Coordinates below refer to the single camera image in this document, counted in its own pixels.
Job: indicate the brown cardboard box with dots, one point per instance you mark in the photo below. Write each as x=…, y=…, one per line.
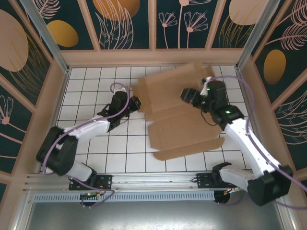
x=172, y=124

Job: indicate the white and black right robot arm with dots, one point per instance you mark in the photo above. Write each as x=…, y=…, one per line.
x=242, y=141

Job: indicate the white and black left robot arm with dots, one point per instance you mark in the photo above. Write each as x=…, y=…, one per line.
x=57, y=155

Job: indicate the small circuit board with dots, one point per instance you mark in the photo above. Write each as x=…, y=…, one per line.
x=90, y=194

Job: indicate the grey metal sheet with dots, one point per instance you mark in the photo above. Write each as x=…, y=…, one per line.
x=153, y=215

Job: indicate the thin aluminium side rail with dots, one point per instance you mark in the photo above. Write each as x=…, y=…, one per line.
x=242, y=81

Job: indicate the aluminium frame post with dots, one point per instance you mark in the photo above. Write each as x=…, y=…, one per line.
x=45, y=36
x=254, y=33

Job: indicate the long aluminium base rail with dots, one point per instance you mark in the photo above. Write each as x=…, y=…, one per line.
x=153, y=180

